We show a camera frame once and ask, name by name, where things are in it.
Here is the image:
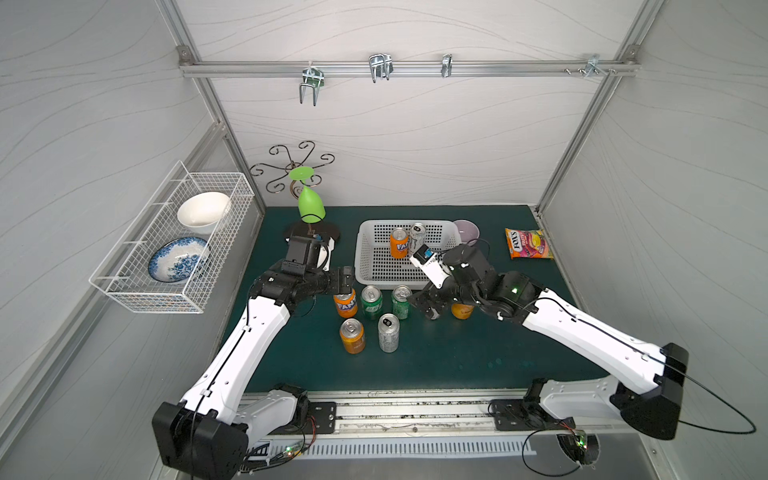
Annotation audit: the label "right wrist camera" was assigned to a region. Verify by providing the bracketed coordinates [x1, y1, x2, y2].
[410, 244, 451, 289]

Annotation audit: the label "orange yellow drink can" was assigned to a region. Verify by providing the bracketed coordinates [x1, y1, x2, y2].
[451, 303, 475, 320]

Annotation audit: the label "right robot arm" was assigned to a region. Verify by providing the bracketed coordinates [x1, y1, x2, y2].
[409, 244, 689, 440]

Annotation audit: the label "metal hook far right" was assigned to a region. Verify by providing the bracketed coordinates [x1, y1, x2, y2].
[563, 54, 618, 78]

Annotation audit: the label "green plastic wine glass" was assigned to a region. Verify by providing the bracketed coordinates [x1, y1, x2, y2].
[289, 166, 326, 225]

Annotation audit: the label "metal hook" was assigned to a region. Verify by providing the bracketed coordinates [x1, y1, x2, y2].
[563, 54, 618, 78]
[441, 54, 453, 78]
[368, 53, 394, 83]
[299, 66, 325, 106]

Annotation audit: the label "aluminium top rail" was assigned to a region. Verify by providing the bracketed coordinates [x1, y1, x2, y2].
[180, 58, 641, 80]

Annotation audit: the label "white wire wall basket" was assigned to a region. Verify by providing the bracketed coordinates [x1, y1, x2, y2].
[89, 161, 254, 314]

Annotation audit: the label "black metal cup stand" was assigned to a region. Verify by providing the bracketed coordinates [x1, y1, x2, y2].
[249, 140, 341, 247]

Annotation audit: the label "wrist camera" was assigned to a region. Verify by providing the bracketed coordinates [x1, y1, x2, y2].
[281, 235, 335, 276]
[410, 244, 451, 289]

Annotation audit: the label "aluminium rail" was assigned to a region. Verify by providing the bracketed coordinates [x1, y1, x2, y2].
[308, 389, 526, 439]
[180, 58, 641, 80]

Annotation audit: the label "white can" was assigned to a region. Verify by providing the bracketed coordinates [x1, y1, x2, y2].
[409, 222, 426, 255]
[378, 313, 400, 353]

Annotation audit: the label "blue patterned plate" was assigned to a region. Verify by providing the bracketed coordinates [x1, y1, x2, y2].
[148, 236, 210, 284]

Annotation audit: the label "orange Fanta can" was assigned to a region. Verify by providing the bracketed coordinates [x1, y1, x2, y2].
[334, 289, 358, 319]

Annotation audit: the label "green soda can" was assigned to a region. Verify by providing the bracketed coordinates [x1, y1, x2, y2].
[360, 285, 383, 321]

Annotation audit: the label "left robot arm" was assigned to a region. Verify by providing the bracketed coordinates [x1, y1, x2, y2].
[152, 266, 354, 479]

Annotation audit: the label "metal hook far left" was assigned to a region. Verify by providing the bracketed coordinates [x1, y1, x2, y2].
[299, 66, 325, 106]

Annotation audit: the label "aluminium front rail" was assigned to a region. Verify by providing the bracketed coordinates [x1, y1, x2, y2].
[308, 389, 526, 439]

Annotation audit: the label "white bowl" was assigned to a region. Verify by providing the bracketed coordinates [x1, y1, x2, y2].
[176, 192, 231, 235]

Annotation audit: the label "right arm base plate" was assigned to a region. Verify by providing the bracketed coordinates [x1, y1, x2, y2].
[487, 399, 576, 432]

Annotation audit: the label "white plastic basket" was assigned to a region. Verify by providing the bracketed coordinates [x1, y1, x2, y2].
[353, 219, 463, 292]

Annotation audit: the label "Fox's candy bag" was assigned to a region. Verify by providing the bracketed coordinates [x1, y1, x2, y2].
[505, 228, 554, 259]

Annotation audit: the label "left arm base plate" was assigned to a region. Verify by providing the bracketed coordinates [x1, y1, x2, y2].
[294, 400, 338, 435]

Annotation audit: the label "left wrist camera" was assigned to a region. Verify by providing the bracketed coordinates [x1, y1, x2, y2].
[281, 235, 335, 276]

